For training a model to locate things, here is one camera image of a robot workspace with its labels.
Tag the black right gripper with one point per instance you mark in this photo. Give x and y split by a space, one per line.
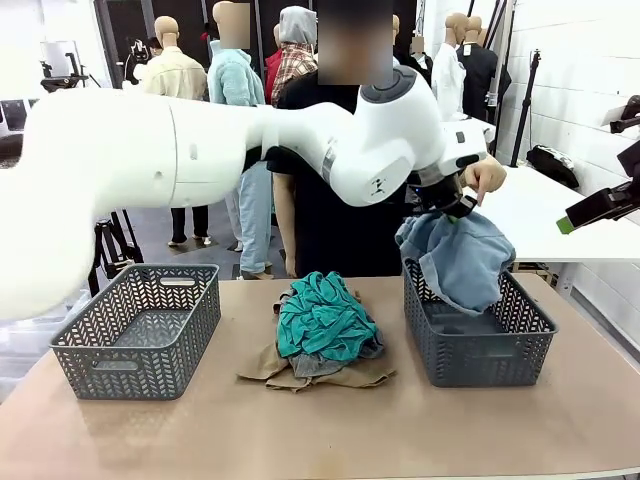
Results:
632 167

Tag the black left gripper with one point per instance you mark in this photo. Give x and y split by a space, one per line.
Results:
442 192

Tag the light blue denim shorts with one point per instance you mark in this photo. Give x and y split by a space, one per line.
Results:
465 265

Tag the teal green top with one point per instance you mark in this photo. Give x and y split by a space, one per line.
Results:
320 320

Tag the beige short-sleeved shirt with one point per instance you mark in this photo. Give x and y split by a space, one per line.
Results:
350 378

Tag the grey melange top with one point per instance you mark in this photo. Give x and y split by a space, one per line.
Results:
312 366

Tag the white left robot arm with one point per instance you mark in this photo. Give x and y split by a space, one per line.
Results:
125 150

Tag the person's left hand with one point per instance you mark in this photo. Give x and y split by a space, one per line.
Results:
487 175

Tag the person's right hand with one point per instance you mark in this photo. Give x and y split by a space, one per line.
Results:
291 267

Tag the white desk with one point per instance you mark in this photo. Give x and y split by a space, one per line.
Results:
540 225

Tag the black crumpled garment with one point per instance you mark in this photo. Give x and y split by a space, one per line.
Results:
550 160

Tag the person in black T-shirt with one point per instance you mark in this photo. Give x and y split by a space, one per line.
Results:
340 235

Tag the mannequin in white shirt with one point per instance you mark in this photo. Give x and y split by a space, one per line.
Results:
445 80

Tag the mannequin in black jacket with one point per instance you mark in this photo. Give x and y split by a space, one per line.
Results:
477 75

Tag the grey plastic lattice basket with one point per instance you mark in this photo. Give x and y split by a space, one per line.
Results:
140 385
480 365

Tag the mannequin in plaid hoodie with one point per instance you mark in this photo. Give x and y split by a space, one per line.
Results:
295 65

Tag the mannequin in red top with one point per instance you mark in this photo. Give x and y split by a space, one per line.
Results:
272 70

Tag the mannequin in light-blue fleece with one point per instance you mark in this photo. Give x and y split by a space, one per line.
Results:
232 80

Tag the mannequin in cream shirt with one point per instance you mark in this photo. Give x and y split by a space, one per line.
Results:
175 75

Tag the clear plastic storage box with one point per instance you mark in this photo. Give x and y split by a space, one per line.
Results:
25 350

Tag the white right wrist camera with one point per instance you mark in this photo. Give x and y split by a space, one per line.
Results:
627 115

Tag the black camera tripod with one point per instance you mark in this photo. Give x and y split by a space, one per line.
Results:
112 240

